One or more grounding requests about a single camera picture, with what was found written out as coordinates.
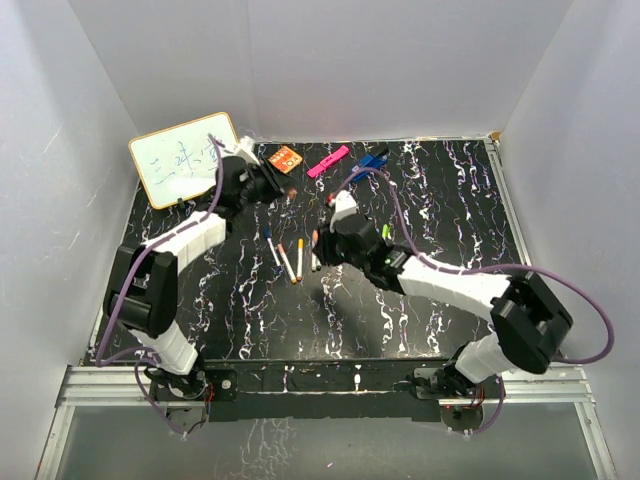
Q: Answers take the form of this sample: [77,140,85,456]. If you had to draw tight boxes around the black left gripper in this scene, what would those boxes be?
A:
[236,158,298,209]

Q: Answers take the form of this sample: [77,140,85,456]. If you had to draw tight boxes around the red orange marker pen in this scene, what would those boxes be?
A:
[277,243,298,284]

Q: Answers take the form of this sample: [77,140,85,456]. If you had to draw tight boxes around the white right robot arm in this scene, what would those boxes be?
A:
[313,214,573,397]

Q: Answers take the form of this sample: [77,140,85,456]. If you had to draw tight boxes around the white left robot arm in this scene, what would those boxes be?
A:
[95,155,294,399]

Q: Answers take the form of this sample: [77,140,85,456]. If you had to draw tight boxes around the yellow orange marker pen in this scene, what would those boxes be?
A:
[296,238,304,283]

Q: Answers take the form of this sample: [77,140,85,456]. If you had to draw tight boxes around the pink clip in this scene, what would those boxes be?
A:
[307,145,350,178]

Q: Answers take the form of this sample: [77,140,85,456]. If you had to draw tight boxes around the blue stapler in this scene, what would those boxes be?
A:
[349,146,389,183]

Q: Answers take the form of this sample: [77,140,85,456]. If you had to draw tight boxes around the small whiteboard with writing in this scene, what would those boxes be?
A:
[129,112,238,210]

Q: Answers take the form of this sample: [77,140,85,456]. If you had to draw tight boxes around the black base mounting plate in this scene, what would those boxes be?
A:
[149,357,506,424]

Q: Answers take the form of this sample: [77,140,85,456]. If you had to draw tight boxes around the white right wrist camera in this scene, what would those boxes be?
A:
[328,190,358,232]

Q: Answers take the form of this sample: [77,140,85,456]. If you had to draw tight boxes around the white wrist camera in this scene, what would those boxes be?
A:
[328,190,358,232]
[233,136,259,165]

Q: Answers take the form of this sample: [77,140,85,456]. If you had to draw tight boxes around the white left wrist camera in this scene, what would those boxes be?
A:
[233,136,259,165]

